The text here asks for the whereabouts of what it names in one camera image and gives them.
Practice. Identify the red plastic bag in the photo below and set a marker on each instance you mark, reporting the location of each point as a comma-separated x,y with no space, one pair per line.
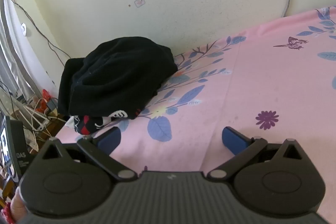
46,95

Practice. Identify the white wall socket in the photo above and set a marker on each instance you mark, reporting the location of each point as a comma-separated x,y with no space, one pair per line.
24,29

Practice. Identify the black carton box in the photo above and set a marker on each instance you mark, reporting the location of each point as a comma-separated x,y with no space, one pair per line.
18,145

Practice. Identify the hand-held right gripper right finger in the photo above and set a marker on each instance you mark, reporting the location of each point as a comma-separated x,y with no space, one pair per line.
233,140

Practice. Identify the white power strip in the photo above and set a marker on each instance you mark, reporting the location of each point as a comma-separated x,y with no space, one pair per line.
39,121

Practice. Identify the pink wall sticker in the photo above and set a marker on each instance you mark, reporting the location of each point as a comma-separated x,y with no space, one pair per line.
139,2

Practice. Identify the pink floral bed sheet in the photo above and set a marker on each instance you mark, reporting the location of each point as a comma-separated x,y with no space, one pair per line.
262,82

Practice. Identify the black fleece garment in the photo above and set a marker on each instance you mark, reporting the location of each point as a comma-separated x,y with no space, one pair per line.
118,74

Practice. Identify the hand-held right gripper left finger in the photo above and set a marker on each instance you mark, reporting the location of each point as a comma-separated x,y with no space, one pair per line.
110,138

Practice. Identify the grey charger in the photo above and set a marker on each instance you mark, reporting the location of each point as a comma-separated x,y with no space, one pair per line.
51,103

